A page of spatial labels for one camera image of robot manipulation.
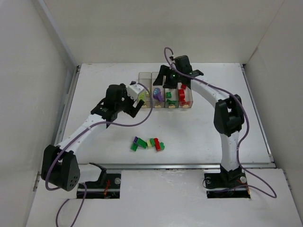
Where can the red green lego stack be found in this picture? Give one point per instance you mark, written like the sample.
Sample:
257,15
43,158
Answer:
155,143

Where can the green square lego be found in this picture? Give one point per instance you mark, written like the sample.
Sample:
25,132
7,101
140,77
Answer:
168,95

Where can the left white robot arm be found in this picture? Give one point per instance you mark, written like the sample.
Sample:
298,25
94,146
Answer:
60,167

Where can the red round lego stack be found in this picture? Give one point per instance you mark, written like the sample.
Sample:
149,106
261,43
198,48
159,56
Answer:
181,94

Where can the green purple lego plate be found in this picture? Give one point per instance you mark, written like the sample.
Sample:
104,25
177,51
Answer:
138,142

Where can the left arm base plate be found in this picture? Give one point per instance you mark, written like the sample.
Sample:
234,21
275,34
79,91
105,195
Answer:
109,188

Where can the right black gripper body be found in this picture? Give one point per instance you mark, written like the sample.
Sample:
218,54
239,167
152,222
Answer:
169,77

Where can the green wedge lego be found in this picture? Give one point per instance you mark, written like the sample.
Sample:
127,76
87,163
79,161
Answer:
171,102

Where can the purple lime lego cluster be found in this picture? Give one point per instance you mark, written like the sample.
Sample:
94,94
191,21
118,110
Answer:
157,94

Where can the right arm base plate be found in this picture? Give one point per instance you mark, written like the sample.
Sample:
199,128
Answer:
218,187

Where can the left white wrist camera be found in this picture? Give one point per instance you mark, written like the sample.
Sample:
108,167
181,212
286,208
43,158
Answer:
134,90

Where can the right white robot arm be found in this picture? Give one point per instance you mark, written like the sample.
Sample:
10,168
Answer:
229,116

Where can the aluminium rail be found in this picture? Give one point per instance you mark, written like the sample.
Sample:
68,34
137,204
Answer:
270,165

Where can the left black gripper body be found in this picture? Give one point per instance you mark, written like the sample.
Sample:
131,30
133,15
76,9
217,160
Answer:
129,104

